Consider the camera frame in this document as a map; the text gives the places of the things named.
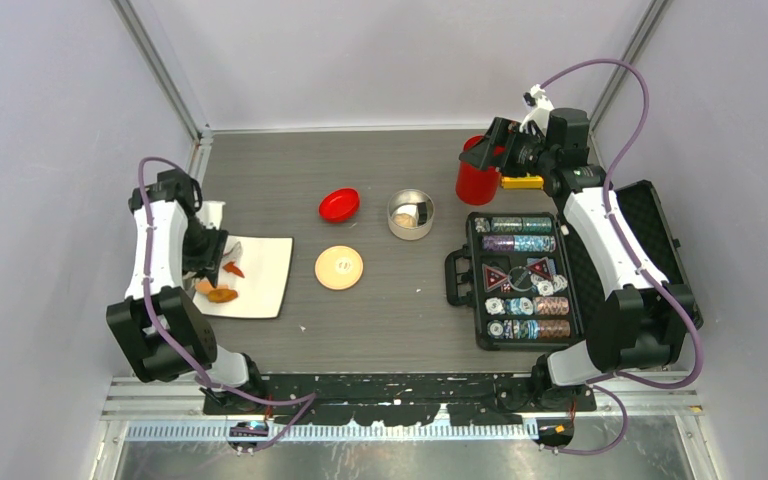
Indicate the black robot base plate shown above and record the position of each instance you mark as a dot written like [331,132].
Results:
[400,399]

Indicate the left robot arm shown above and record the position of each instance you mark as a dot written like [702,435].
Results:
[157,325]

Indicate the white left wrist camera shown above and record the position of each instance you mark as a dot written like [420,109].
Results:
[211,214]

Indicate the beige bun food piece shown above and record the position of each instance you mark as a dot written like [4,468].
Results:
[404,220]

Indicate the red round lid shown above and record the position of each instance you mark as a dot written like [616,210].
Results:
[339,205]

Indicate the steel round lunch container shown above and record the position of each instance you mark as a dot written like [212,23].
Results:
[409,196]

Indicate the yellow tape measure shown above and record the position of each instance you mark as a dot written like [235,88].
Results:
[527,182]

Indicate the black poker chip case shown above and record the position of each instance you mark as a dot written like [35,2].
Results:
[531,287]

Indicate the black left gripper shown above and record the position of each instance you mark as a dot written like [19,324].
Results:
[208,262]

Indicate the white square plate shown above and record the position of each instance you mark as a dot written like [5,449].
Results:
[266,264]

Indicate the orange shrimp food piece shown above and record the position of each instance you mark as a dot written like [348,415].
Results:
[233,269]

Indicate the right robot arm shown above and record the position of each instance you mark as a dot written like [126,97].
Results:
[644,330]

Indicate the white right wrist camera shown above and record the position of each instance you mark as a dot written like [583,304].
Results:
[539,108]

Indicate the aluminium frame rail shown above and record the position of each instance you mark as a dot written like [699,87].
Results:
[134,411]

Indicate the metal tongs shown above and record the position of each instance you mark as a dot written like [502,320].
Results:
[220,279]

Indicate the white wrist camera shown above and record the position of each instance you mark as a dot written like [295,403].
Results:
[539,108]
[211,214]

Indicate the red tall cup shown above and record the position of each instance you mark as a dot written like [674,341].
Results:
[476,187]

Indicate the black white sushi piece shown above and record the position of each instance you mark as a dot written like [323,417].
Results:
[420,210]

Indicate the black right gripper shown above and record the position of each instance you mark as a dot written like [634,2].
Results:
[502,133]

